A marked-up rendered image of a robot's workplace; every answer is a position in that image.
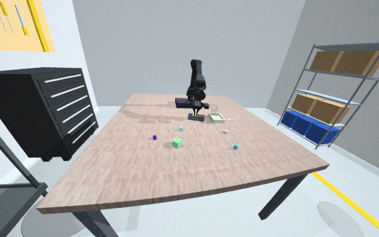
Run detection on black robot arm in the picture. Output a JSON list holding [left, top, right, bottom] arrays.
[[186, 59, 207, 109]]

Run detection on light green cube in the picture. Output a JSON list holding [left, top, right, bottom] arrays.
[[172, 137, 182, 149]]

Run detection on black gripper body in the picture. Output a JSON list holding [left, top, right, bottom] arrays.
[[184, 96, 209, 109]]

